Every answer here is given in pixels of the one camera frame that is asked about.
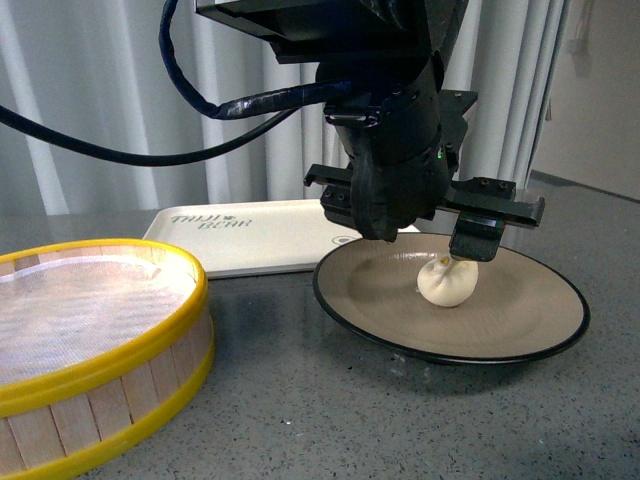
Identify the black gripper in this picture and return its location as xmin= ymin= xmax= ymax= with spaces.
xmin=304 ymin=52 xmax=544 ymax=262

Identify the white steamed bun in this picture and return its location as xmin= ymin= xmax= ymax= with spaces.
xmin=417 ymin=254 xmax=479 ymax=308

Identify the brown plate with black rim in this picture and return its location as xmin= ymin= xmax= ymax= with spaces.
xmin=313 ymin=233 xmax=590 ymax=364

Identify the white rectangular tray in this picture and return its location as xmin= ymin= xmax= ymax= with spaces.
xmin=144 ymin=199 xmax=361 ymax=279

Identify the yellow rimmed wooden steamer basket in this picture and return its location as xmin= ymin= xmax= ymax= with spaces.
xmin=1 ymin=239 xmax=215 ymax=479

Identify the grey pleated curtain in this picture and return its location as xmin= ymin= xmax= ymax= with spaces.
xmin=1 ymin=1 xmax=568 ymax=216

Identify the white steamer cloth liner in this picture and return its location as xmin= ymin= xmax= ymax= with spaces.
xmin=1 ymin=255 xmax=195 ymax=385

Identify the blue wrapped cable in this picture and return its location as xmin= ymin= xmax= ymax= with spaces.
xmin=158 ymin=0 xmax=354 ymax=121

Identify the black cable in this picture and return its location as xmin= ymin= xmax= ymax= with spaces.
xmin=0 ymin=103 xmax=299 ymax=168

